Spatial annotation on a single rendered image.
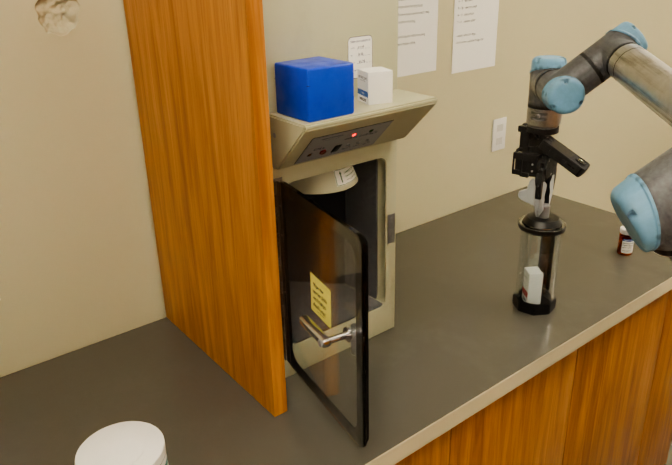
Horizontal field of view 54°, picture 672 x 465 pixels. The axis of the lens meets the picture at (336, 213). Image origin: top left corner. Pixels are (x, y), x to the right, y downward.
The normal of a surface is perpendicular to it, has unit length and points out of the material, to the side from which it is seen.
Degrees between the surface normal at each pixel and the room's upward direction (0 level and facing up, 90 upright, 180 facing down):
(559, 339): 0
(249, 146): 90
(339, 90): 90
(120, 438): 0
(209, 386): 0
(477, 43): 90
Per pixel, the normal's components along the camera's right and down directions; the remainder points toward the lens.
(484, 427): 0.62, 0.29
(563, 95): -0.04, 0.37
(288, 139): -0.79, 0.25
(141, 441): -0.02, -0.93
